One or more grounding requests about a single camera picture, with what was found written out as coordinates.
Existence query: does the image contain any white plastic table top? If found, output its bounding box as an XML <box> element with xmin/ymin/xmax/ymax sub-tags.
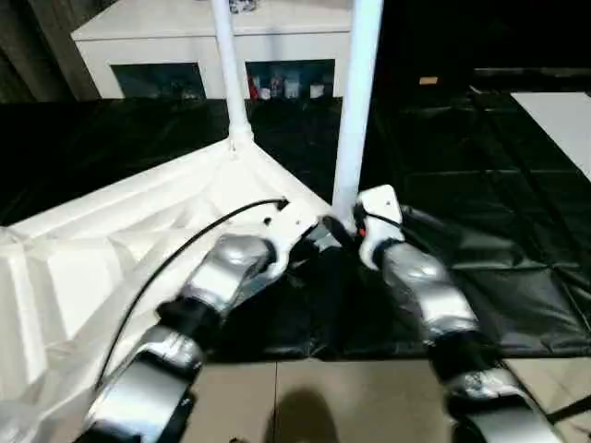
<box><xmin>0</xmin><ymin>136</ymin><xmax>333</xmax><ymax>443</ymax></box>

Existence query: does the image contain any black mat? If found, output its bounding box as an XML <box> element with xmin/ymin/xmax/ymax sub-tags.
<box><xmin>0</xmin><ymin>91</ymin><xmax>591</xmax><ymax>361</ymax></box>

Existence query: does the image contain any white flat panel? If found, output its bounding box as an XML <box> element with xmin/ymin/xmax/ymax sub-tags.
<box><xmin>509</xmin><ymin>91</ymin><xmax>591</xmax><ymax>181</ymax></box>

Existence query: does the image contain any black metal bar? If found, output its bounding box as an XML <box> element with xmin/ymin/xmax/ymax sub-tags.
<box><xmin>473</xmin><ymin>67</ymin><xmax>591</xmax><ymax>79</ymax></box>

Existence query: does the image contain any white cabinet with glass doors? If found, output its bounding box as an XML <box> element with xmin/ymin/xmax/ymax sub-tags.
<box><xmin>71</xmin><ymin>0</ymin><xmax>356</xmax><ymax>101</ymax></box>

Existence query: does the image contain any grey curtain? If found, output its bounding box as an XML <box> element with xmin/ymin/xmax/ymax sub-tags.
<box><xmin>0</xmin><ymin>0</ymin><xmax>101</xmax><ymax>102</ymax></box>

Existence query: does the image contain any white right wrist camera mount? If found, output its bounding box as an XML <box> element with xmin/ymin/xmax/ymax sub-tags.
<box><xmin>354</xmin><ymin>184</ymin><xmax>407</xmax><ymax>271</ymax></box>

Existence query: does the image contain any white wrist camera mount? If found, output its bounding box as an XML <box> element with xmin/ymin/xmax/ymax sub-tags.
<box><xmin>260</xmin><ymin>202</ymin><xmax>320</xmax><ymax>281</ymax></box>
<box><xmin>354</xmin><ymin>184</ymin><xmax>407</xmax><ymax>271</ymax></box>

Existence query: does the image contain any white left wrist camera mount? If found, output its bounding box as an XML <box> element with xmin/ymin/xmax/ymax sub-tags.
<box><xmin>260</xmin><ymin>202</ymin><xmax>320</xmax><ymax>281</ymax></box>

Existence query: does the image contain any black folding table frame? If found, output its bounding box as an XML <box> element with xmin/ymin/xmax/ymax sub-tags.
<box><xmin>547</xmin><ymin>394</ymin><xmax>591</xmax><ymax>424</ymax></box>

